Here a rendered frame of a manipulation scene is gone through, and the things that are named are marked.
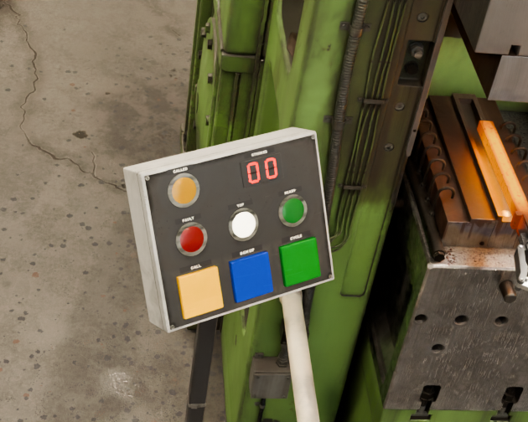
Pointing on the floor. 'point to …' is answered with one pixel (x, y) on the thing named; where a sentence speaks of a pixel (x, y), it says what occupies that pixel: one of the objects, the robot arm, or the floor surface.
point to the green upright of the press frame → (383, 149)
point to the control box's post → (201, 368)
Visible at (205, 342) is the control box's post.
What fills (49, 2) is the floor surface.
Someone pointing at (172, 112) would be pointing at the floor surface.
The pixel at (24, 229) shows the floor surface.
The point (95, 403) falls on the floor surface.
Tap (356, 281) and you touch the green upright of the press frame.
